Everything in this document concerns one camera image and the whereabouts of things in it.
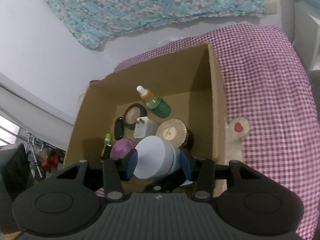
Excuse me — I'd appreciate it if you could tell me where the white water dispenser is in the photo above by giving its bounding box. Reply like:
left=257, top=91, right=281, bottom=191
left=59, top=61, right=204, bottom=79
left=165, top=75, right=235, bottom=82
left=293, top=0, right=319, bottom=71

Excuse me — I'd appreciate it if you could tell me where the white charger plug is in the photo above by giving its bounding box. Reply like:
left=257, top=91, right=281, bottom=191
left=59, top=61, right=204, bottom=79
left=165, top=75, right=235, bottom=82
left=133, top=116, right=159, bottom=139

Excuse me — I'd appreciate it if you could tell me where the floral teal curtain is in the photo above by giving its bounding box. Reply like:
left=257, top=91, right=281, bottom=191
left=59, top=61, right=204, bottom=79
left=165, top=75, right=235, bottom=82
left=44, top=0, right=265, bottom=49

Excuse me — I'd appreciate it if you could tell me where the purple round object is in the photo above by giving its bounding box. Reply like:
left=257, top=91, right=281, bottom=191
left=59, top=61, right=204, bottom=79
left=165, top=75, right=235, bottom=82
left=110, top=138, right=137, bottom=159

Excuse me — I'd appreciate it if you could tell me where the black tape roll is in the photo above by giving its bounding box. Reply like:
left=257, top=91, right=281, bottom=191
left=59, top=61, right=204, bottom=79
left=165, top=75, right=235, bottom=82
left=123, top=103, right=148, bottom=130

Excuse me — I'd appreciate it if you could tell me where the green lip balm tube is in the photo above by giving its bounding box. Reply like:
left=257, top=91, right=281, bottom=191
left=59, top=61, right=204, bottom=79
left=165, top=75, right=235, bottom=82
left=100, top=133, right=112, bottom=160

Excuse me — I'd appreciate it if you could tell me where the beige patch red heart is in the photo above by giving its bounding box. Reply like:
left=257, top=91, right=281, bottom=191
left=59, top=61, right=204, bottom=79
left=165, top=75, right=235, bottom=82
left=225, top=117, right=250, bottom=164

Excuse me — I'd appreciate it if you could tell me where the small black oval case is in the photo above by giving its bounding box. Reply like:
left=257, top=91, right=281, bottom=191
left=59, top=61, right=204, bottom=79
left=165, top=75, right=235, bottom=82
left=114, top=117, right=124, bottom=140

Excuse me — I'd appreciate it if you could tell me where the green glass dropper bottle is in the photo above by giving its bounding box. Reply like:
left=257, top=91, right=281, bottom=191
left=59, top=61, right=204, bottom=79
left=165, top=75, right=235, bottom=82
left=136, top=86, right=171, bottom=119

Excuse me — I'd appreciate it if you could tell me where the white cylindrical jar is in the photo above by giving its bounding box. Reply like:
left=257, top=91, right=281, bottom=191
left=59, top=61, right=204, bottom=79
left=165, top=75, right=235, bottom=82
left=133, top=135, right=182, bottom=180

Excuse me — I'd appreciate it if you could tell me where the purple checkered tablecloth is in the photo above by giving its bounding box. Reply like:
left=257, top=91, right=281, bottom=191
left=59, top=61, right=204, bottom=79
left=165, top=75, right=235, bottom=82
left=94, top=23, right=317, bottom=240

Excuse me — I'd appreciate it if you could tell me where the brown cardboard box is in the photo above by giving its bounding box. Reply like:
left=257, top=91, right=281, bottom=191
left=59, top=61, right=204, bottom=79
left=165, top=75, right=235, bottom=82
left=64, top=43, right=241, bottom=192

